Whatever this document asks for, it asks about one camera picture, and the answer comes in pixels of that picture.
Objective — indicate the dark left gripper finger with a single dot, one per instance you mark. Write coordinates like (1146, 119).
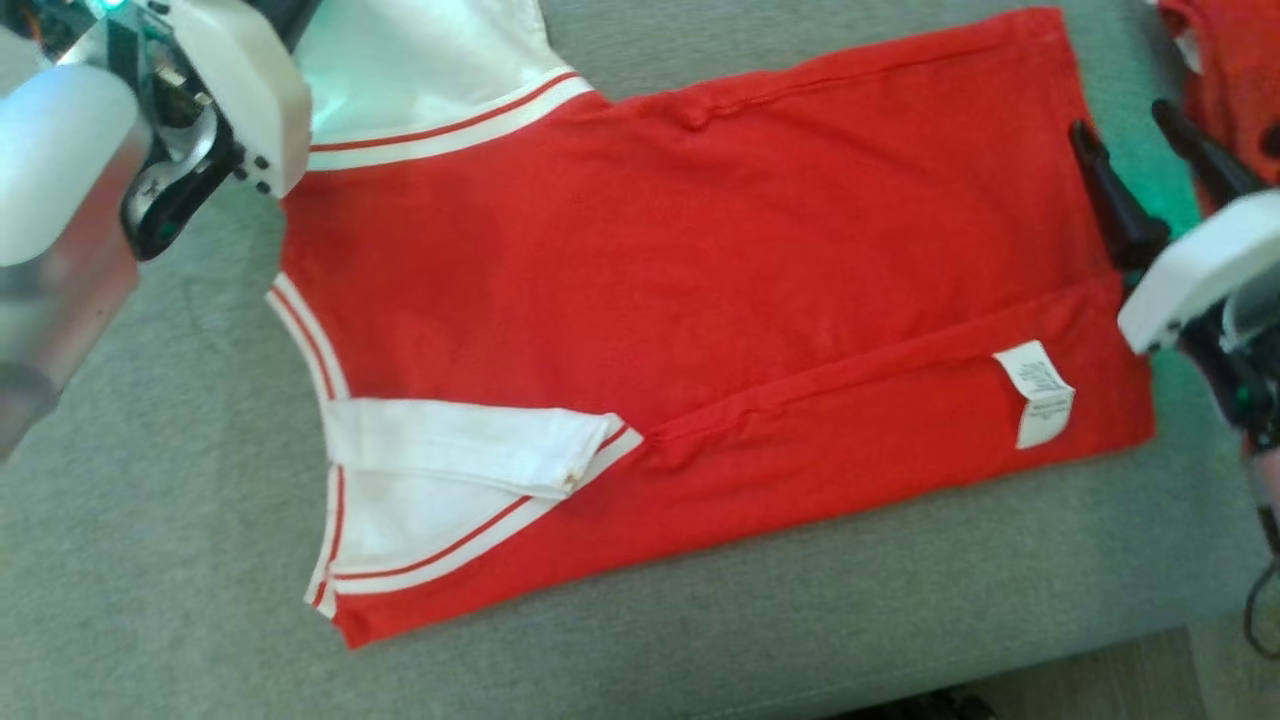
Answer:
(285, 15)

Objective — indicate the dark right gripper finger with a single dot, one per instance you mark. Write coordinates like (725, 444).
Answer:
(1210, 155)
(1120, 200)

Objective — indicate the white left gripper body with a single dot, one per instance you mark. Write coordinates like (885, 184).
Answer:
(240, 90)

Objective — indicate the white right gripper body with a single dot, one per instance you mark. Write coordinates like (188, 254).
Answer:
(1190, 270)

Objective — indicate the red shirt with white sleeves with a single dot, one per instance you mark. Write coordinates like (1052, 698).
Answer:
(700, 250)

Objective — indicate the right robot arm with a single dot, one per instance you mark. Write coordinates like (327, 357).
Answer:
(1268, 490)

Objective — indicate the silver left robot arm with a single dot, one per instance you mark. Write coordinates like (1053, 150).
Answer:
(60, 200)

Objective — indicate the red garment with white trim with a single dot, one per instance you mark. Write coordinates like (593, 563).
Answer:
(1235, 80)

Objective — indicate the grey sofa cushion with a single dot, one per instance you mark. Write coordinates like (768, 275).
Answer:
(150, 600)

